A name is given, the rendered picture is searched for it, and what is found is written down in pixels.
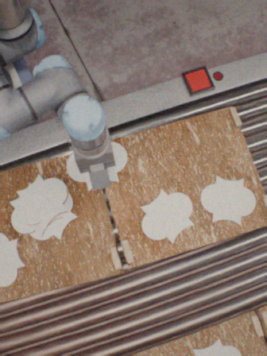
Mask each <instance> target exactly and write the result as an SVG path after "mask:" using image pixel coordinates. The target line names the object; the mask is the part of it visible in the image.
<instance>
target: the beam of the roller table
mask: <svg viewBox="0 0 267 356"><path fill-rule="evenodd" d="M207 71H208V72H209V74H210V76H211V78H212V80H213V82H214V85H215V89H214V90H213V91H209V92H206V93H203V94H201V95H197V96H192V97H191V96H190V95H189V93H188V90H187V88H186V86H185V84H184V81H183V78H182V76H181V77H179V78H176V79H172V80H167V81H164V82H162V83H158V84H155V85H152V86H150V87H146V88H143V89H140V90H137V91H133V92H130V93H128V94H125V95H121V96H118V97H116V98H113V99H109V100H107V101H104V102H101V103H99V104H100V105H101V107H102V108H103V110H104V113H105V115H106V117H105V125H106V126H107V129H108V132H112V131H115V130H119V129H121V128H124V127H127V126H131V125H133V124H136V123H139V122H143V121H145V120H148V119H151V118H155V117H157V116H160V115H162V114H167V113H170V112H173V111H175V110H179V109H182V108H185V107H187V106H191V105H194V104H196V103H202V102H205V101H207V100H210V99H214V98H217V97H219V96H222V95H226V94H228V93H233V92H236V91H240V90H242V89H244V88H247V87H253V86H256V85H258V84H260V83H264V82H267V52H263V53H258V54H256V55H253V56H250V57H248V56H247V57H245V58H242V59H240V60H234V61H231V62H228V63H225V64H222V65H217V66H214V67H212V68H208V69H207ZM214 72H221V73H222V74H223V79H222V80H221V81H216V80H214V78H213V76H212V75H213V73H214ZM69 138H70V136H69V134H68V132H67V130H66V129H65V127H64V125H63V123H62V122H61V120H60V119H59V117H57V118H53V119H50V120H48V121H45V122H41V123H38V124H36V125H33V126H29V127H26V128H24V129H21V130H18V131H17V132H15V133H12V135H11V136H8V137H5V138H3V139H2V140H1V141H0V169H3V168H7V167H10V166H11V165H14V164H18V163H21V162H23V161H27V160H30V159H32V158H35V157H39V156H42V155H45V154H47V153H51V152H54V151H57V150H59V149H63V148H66V147H67V146H68V139H69Z"/></svg>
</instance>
